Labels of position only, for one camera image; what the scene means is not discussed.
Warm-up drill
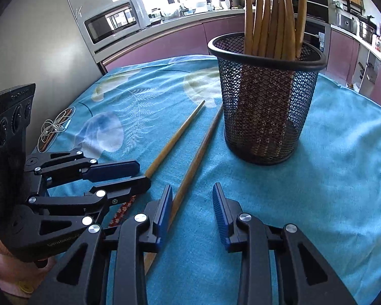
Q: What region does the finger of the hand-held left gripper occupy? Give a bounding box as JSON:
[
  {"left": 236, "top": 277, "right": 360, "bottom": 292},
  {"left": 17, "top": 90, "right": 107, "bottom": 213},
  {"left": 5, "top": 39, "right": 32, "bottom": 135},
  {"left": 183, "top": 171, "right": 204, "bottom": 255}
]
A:
[
  {"left": 25, "top": 150, "right": 140, "bottom": 185},
  {"left": 6, "top": 175, "right": 152, "bottom": 260}
]

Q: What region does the black mesh holder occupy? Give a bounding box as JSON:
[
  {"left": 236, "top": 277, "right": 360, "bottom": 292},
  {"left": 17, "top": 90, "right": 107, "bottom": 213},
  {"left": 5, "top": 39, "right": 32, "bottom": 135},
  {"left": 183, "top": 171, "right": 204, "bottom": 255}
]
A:
[{"left": 207, "top": 33, "right": 327, "bottom": 166}]

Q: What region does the stainless steel pot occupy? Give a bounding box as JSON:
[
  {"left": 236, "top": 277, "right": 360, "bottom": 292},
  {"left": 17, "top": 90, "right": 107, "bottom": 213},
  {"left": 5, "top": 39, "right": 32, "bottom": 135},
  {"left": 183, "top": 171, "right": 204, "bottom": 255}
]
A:
[{"left": 358, "top": 20, "right": 377, "bottom": 44}]

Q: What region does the white microwave oven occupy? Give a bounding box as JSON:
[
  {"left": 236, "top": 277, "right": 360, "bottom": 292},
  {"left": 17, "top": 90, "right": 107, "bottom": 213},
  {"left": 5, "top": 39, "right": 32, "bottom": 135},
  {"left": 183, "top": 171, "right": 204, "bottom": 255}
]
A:
[{"left": 83, "top": 0, "right": 150, "bottom": 47}]

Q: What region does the bundle of wooden chopsticks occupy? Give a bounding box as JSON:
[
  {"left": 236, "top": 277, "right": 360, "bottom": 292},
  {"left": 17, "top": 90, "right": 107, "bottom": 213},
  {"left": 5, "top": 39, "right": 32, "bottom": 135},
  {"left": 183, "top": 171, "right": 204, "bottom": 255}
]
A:
[{"left": 238, "top": 0, "right": 308, "bottom": 161}]

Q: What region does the black built-in oven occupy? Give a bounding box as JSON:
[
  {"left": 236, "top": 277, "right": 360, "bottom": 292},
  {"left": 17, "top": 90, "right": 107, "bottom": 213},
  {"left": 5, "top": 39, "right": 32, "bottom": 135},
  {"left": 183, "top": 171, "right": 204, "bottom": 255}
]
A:
[{"left": 303, "top": 18, "right": 332, "bottom": 71}]

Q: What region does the pink base cabinets short run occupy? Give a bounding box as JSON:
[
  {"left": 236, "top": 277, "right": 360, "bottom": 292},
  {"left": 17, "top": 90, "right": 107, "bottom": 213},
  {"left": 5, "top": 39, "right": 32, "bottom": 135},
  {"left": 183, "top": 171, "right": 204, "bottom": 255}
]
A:
[{"left": 328, "top": 28, "right": 381, "bottom": 114}]

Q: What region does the black range hood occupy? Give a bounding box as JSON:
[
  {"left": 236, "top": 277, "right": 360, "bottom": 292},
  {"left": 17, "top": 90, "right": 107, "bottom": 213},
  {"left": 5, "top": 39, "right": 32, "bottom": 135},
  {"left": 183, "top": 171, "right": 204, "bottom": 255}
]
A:
[{"left": 306, "top": 0, "right": 330, "bottom": 17}]

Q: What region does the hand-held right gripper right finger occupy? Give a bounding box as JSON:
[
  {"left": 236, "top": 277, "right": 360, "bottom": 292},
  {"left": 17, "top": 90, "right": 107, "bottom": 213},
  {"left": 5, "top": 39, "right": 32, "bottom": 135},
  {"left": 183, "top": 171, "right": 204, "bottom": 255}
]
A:
[{"left": 212, "top": 182, "right": 358, "bottom": 305}]

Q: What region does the grey refrigerator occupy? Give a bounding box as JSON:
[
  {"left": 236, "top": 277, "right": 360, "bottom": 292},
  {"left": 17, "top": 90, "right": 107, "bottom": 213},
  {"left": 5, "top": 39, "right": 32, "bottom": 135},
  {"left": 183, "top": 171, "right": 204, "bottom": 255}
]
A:
[{"left": 0, "top": 0, "right": 115, "bottom": 140}]

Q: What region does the person's left forearm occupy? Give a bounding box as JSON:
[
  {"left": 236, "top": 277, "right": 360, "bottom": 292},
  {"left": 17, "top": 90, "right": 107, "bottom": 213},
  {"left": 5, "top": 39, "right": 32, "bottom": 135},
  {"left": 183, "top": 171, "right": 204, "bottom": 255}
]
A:
[{"left": 0, "top": 238, "right": 56, "bottom": 296}]

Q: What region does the blue floral tablecloth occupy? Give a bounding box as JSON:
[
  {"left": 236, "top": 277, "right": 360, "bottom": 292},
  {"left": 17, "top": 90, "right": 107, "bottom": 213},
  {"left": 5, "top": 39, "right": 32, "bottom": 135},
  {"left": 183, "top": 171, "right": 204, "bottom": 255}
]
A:
[{"left": 35, "top": 54, "right": 381, "bottom": 305}]

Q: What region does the wooden chopstick red patterned end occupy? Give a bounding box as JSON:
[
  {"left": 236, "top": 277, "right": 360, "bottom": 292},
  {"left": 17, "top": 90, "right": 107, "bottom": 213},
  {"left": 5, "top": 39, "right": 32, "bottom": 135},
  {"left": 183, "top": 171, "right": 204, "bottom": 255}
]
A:
[
  {"left": 108, "top": 100, "right": 206, "bottom": 228},
  {"left": 144, "top": 104, "right": 224, "bottom": 275}
]

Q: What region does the pink base cabinets long run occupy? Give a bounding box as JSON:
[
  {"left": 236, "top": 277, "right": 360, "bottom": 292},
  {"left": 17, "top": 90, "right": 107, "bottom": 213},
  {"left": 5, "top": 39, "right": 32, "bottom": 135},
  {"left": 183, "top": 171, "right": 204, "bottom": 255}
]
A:
[{"left": 102, "top": 13, "right": 247, "bottom": 74}]

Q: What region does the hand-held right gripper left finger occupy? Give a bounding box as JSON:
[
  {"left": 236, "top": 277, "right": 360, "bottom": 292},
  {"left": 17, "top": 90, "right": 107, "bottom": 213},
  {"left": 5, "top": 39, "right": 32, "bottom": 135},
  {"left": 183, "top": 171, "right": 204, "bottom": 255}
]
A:
[{"left": 27, "top": 184, "right": 173, "bottom": 305}]

